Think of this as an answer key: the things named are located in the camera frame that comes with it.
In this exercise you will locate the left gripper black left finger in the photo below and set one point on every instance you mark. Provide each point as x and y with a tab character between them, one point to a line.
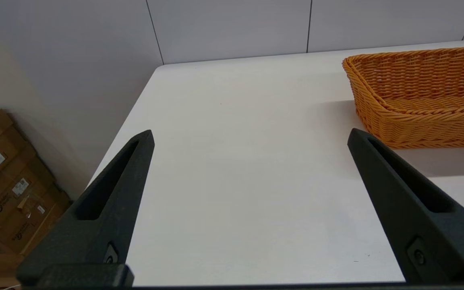
129	193

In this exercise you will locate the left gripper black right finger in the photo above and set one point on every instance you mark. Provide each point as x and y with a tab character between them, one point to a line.
401	209

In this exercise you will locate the orange wicker basket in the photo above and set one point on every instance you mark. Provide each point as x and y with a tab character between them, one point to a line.
417	80

